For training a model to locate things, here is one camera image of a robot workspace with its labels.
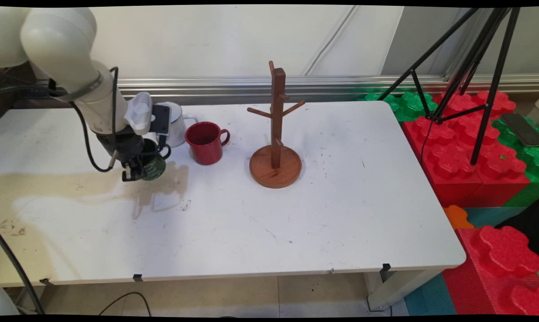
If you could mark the wooden mug tree stand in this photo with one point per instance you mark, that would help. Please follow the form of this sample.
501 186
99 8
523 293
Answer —
276 170

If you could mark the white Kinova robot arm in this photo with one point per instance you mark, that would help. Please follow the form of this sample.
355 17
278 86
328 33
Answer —
59 40

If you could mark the green foam block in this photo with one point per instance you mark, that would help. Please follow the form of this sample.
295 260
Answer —
408 105
531 161

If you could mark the black camera tripod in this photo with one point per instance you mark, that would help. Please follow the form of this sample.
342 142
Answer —
484 89

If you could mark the white enamel mug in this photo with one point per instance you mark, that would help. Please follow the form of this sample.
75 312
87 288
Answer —
178 129

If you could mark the orange foam block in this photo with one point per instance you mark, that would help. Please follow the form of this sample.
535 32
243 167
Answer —
457 217

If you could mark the red enamel mug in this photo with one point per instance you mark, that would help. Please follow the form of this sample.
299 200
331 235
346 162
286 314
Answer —
204 150

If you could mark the white table leg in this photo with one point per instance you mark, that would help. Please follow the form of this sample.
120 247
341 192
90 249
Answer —
394 290

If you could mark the black table edge clip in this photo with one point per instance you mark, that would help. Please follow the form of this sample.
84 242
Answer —
385 267
138 277
44 281

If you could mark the large red foam block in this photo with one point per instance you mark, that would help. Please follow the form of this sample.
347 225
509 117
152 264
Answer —
457 152

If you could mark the black flat wrist module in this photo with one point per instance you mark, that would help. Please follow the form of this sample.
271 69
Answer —
161 120

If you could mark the white vented wrist camera box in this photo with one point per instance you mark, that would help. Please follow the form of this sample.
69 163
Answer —
140 114

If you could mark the aluminium wall rail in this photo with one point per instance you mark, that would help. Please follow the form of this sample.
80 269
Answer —
341 85

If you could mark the dark green ceramic mug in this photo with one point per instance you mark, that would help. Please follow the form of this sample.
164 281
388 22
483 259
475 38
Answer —
155 166

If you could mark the black smartphone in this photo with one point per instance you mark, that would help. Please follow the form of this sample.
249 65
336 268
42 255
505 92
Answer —
521 129

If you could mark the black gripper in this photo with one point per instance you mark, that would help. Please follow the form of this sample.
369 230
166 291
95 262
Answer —
126 145

